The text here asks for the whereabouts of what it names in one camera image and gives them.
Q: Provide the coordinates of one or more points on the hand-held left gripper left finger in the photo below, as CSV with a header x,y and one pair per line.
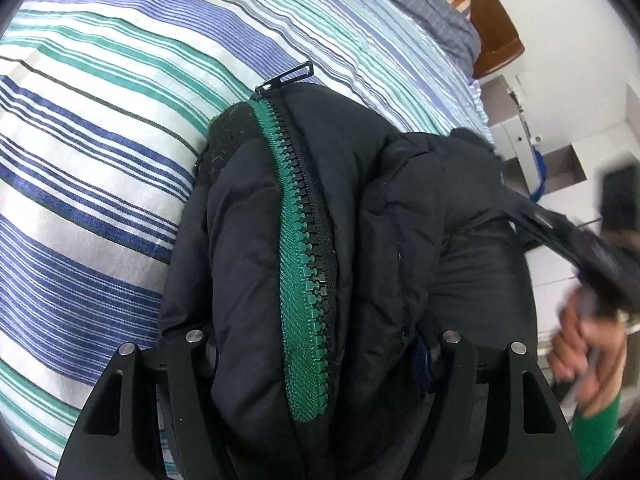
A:
x,y
187,395

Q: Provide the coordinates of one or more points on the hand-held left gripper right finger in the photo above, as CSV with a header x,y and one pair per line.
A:
x,y
424,366

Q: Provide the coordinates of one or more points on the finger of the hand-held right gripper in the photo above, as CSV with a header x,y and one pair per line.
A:
x,y
545,232

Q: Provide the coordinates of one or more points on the black puffer jacket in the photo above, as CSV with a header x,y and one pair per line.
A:
x,y
250,260

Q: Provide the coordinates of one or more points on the person's right hand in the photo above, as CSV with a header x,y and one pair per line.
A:
x,y
590,355

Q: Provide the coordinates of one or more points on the blue cloth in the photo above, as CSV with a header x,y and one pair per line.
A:
x,y
539,170

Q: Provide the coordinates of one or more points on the dark rectangular object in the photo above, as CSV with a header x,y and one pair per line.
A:
x,y
620,192

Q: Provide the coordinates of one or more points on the white desk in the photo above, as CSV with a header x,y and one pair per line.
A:
x,y
520,130

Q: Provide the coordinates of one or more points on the wooden headboard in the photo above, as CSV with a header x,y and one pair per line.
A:
x,y
497,25

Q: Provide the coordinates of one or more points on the blue-grey checked pillow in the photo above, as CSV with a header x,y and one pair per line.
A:
x,y
430,15

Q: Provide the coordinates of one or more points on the striped bed cover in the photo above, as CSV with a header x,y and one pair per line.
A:
x,y
110,150

